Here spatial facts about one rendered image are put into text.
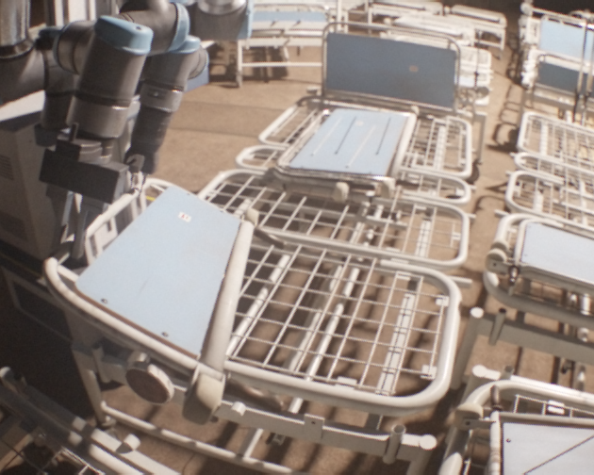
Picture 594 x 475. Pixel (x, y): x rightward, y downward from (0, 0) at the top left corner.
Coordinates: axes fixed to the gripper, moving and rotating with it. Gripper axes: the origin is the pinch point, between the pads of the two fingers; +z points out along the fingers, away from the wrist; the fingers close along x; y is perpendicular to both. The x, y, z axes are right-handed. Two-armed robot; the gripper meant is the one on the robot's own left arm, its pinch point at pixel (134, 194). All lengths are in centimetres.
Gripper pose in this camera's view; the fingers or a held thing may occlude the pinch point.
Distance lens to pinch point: 121.8
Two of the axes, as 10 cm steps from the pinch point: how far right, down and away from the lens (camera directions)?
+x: 9.5, 3.0, 0.7
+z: -3.1, 9.2, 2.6
